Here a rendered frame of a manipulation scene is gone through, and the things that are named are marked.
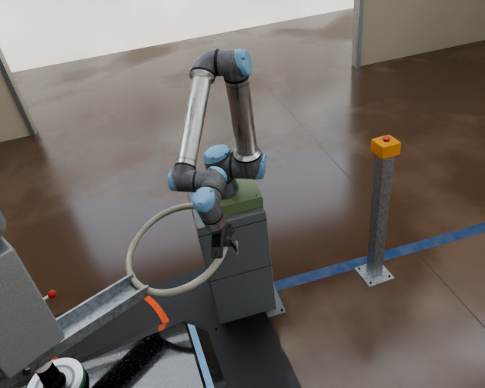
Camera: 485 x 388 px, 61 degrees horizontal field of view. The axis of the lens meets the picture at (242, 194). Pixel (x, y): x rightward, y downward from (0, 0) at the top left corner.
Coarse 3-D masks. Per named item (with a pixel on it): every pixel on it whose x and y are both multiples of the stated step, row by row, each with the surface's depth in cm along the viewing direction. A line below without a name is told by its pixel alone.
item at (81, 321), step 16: (112, 288) 169; (128, 288) 174; (144, 288) 167; (80, 304) 161; (96, 304) 166; (112, 304) 166; (128, 304) 163; (64, 320) 157; (80, 320) 159; (96, 320) 154; (80, 336) 151; (48, 352) 143; (32, 368) 140; (0, 384) 133
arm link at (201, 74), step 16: (208, 64) 180; (192, 80) 181; (208, 80) 181; (192, 96) 177; (208, 96) 181; (192, 112) 174; (192, 128) 172; (192, 144) 170; (176, 160) 169; (192, 160) 169; (176, 176) 165; (192, 176) 164
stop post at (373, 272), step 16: (384, 144) 232; (400, 144) 232; (384, 160) 237; (384, 176) 244; (384, 192) 251; (384, 208) 258; (384, 224) 266; (384, 240) 275; (368, 256) 289; (368, 272) 296; (384, 272) 296
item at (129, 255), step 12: (180, 204) 197; (192, 204) 195; (156, 216) 196; (144, 228) 194; (132, 240) 190; (132, 252) 187; (216, 264) 167; (204, 276) 165; (180, 288) 164; (192, 288) 165
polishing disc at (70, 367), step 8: (56, 360) 165; (64, 360) 165; (72, 360) 164; (64, 368) 162; (72, 368) 161; (80, 368) 161; (72, 376) 158; (80, 376) 158; (32, 384) 158; (40, 384) 157; (72, 384) 156; (80, 384) 155
